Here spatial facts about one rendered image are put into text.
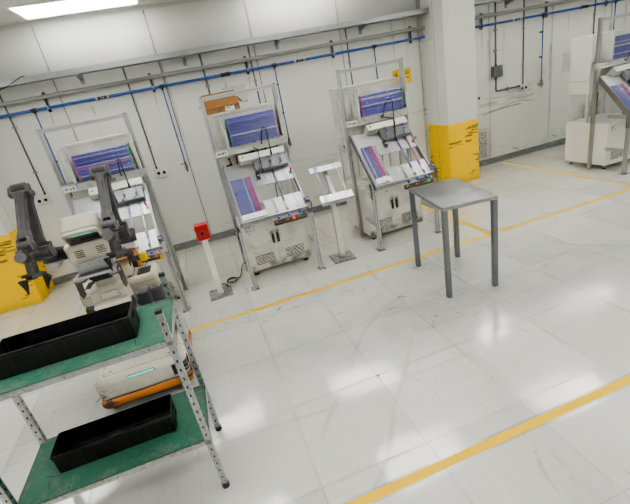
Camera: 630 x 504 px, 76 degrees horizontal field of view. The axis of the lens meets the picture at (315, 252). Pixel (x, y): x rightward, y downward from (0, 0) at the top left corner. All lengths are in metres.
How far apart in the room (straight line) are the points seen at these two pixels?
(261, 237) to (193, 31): 2.77
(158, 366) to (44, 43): 4.10
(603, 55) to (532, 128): 1.75
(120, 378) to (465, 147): 5.44
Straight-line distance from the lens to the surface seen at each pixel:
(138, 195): 4.27
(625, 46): 7.05
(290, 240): 4.49
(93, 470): 2.47
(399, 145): 4.75
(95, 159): 4.37
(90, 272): 2.86
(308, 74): 6.06
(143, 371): 3.15
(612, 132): 6.90
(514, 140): 7.96
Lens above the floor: 1.87
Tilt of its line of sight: 23 degrees down
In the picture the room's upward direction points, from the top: 11 degrees counter-clockwise
